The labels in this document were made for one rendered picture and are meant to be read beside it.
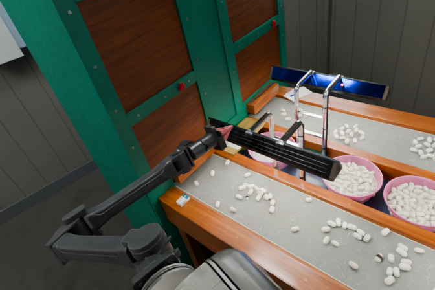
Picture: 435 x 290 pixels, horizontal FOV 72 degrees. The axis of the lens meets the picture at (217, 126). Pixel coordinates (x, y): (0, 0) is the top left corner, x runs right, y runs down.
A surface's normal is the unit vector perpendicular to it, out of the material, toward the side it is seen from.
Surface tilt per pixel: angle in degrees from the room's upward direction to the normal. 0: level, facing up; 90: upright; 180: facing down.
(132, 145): 90
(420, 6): 90
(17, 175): 90
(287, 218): 0
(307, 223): 0
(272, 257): 0
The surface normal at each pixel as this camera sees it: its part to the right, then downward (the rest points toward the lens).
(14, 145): 0.61, 0.37
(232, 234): -0.18, -0.79
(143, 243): -0.40, -0.86
